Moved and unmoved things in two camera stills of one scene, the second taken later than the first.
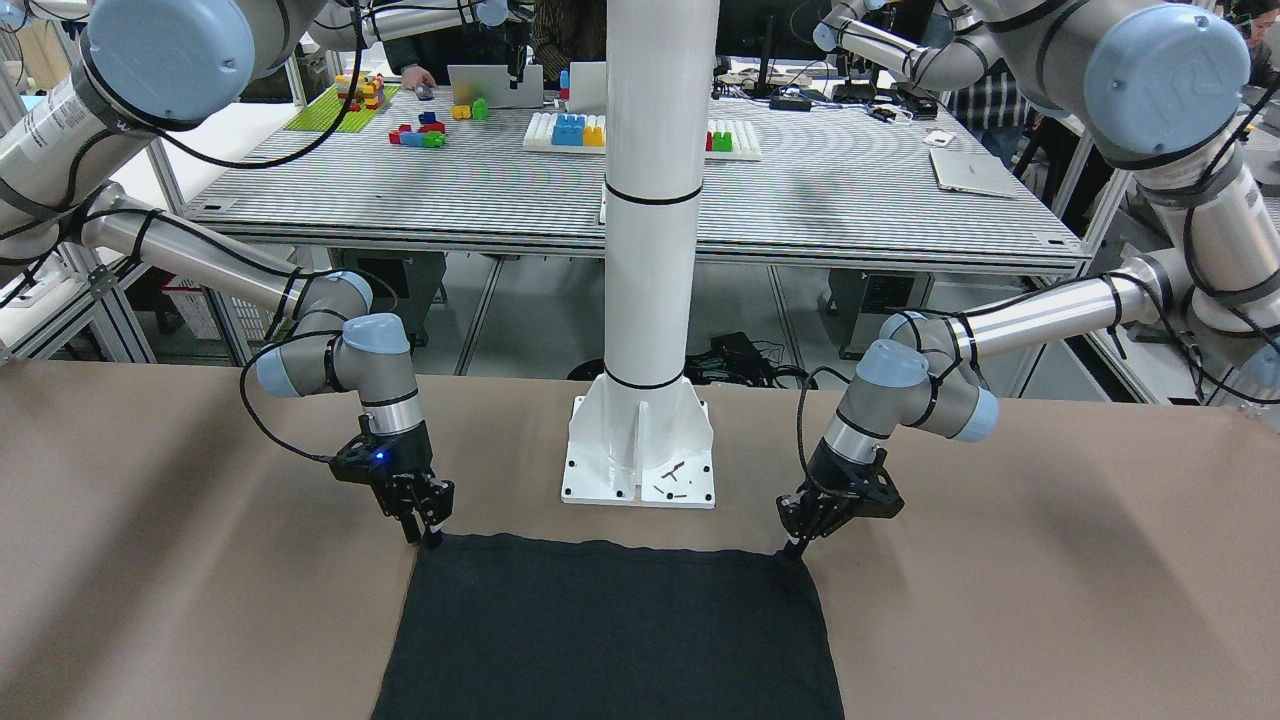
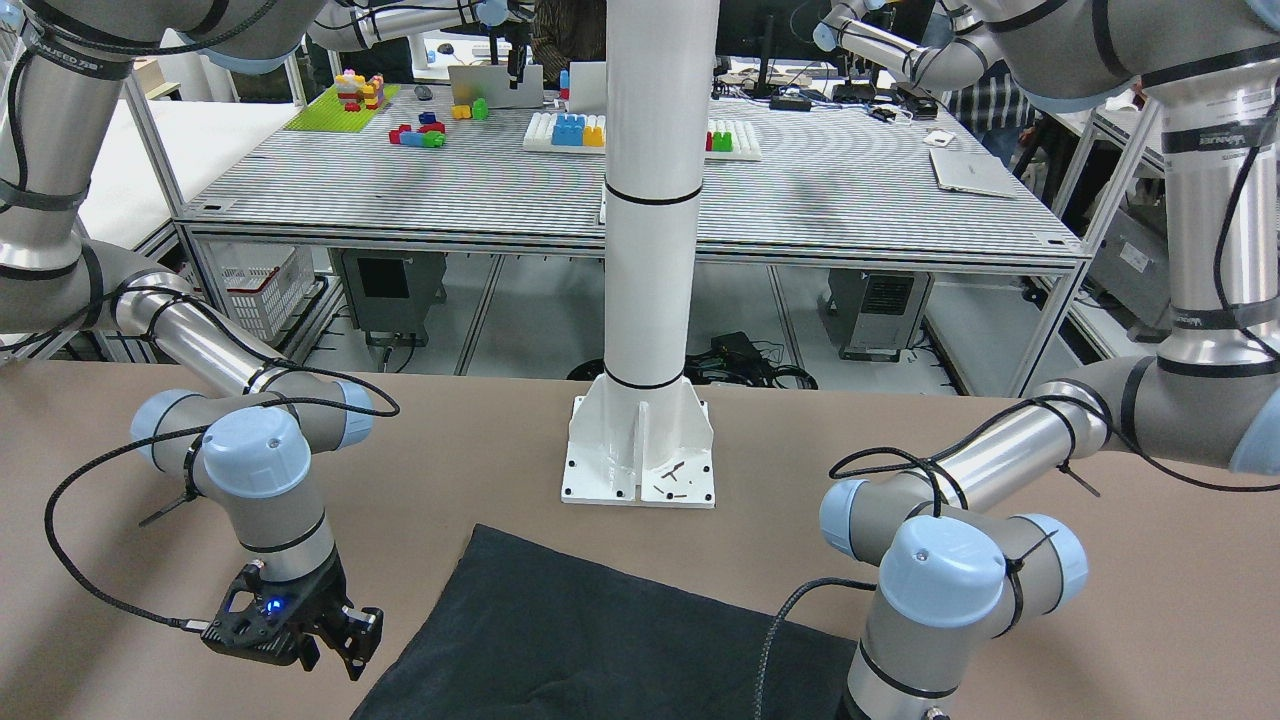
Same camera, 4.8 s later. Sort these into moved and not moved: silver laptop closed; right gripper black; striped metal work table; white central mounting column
Moved: right gripper black
Not moved: white central mounting column; striped metal work table; silver laptop closed
